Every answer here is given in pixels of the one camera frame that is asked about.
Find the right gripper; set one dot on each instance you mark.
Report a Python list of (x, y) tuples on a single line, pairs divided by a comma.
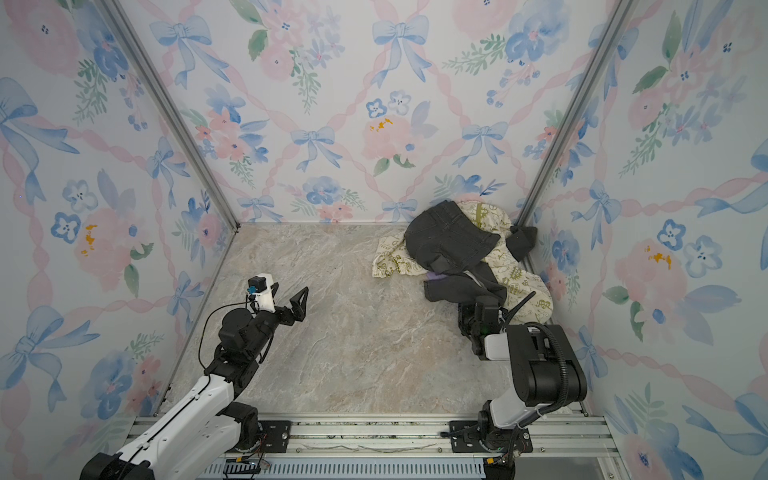
[(466, 308)]

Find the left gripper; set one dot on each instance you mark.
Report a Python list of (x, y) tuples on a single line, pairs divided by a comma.
[(298, 313)]

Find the dark grey garment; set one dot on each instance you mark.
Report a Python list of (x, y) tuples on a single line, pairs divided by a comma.
[(443, 240)]

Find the purple printed t-shirt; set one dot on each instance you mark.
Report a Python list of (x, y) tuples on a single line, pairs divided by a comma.
[(436, 277)]

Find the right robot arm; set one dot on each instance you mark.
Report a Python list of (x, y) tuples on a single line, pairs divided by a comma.
[(546, 376)]

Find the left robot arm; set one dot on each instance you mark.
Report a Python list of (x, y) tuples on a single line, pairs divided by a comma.
[(210, 421)]

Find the cream green printed cloth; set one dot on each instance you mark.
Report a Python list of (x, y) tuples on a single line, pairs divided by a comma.
[(392, 258)]

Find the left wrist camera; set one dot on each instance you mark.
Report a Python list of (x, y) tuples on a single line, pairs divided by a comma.
[(260, 296)]

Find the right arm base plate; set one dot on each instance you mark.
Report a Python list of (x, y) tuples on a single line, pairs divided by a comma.
[(470, 437)]

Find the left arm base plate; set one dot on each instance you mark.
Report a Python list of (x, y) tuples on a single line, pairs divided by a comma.
[(264, 436)]

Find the left aluminium frame post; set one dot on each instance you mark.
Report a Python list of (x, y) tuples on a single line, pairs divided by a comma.
[(117, 20)]

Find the aluminium frame post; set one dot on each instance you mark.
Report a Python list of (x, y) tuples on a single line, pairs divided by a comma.
[(117, 20), (597, 64)]

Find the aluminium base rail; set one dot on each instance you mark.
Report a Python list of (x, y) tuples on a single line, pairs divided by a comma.
[(568, 445)]

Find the right aluminium frame post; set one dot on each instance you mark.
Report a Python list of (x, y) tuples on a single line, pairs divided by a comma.
[(597, 64)]

